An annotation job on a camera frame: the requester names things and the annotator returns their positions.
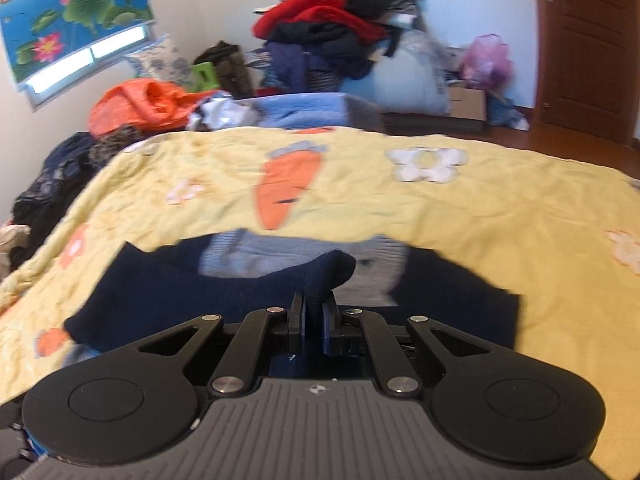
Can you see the pink plastic bag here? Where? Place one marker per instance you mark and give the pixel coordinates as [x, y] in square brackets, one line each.
[485, 62]

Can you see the cardboard box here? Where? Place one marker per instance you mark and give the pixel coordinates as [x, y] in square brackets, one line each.
[467, 102]

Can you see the navy sweater with grey stripes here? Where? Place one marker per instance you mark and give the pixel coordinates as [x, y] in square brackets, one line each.
[150, 290]

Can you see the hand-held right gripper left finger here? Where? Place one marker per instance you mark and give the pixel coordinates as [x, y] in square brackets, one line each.
[299, 327]

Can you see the heap of dark patterned clothes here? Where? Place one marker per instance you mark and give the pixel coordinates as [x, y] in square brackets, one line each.
[55, 180]

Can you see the window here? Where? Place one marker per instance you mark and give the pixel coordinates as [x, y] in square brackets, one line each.
[65, 67]

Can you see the green plastic stool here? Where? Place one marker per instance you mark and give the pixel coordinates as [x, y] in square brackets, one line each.
[205, 76]

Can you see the dark brown garment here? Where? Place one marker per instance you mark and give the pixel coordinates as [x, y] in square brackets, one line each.
[227, 65]

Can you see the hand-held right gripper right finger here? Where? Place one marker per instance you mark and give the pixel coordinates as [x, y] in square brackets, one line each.
[328, 330]

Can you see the large white bundle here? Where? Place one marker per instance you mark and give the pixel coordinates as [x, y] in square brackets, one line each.
[410, 80]

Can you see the beige cloth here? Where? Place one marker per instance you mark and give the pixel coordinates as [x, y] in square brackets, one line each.
[12, 245]

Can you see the brown wooden door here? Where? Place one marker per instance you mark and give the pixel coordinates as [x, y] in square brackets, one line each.
[590, 45]

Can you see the floral pillow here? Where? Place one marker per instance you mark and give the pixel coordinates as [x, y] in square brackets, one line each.
[160, 62]

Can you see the white crumpled cloth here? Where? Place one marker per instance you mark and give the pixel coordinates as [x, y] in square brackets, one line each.
[222, 112]

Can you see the yellow carrot print blanket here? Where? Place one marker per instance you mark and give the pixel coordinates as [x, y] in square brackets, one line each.
[450, 200]

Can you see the light blue blanket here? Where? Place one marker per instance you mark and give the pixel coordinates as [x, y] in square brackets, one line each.
[305, 110]

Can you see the orange cloth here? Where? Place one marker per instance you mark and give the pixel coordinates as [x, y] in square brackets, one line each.
[135, 105]

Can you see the lotus pond wall poster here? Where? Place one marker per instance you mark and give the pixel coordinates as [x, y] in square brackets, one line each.
[75, 5]

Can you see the blue and white clothes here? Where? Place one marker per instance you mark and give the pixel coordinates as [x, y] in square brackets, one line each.
[505, 110]

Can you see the pile of dark and red clothes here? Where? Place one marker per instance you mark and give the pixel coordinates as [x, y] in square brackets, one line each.
[320, 25]

